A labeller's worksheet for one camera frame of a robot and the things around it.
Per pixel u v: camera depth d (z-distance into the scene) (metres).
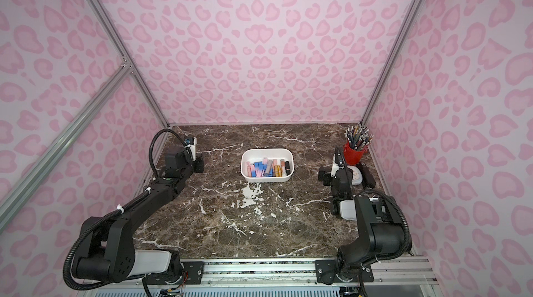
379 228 0.45
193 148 0.79
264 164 1.00
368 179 0.92
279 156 1.04
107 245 0.42
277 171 0.98
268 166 0.98
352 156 0.94
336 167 0.81
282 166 1.00
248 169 1.00
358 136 0.93
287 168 1.00
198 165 0.80
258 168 0.98
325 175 0.84
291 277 0.72
